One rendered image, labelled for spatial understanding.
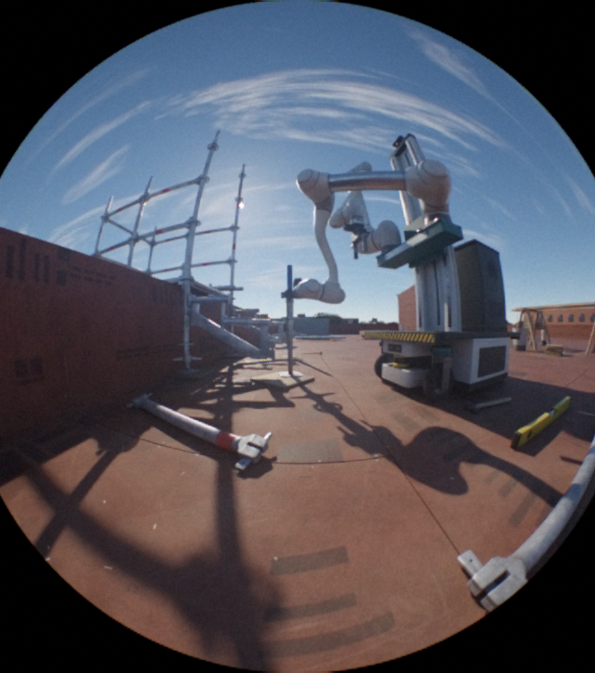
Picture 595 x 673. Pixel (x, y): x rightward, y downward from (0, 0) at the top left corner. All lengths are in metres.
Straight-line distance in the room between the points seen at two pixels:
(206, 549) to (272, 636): 0.17
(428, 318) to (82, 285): 1.89
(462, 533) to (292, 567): 0.28
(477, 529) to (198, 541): 0.46
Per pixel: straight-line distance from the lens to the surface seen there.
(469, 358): 1.04
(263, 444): 0.55
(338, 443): 0.63
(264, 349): 1.40
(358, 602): 0.35
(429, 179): 0.96
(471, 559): 0.39
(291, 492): 0.46
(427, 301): 1.40
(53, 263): 1.08
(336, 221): 1.41
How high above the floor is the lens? 0.33
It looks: 2 degrees down
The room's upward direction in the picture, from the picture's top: straight up
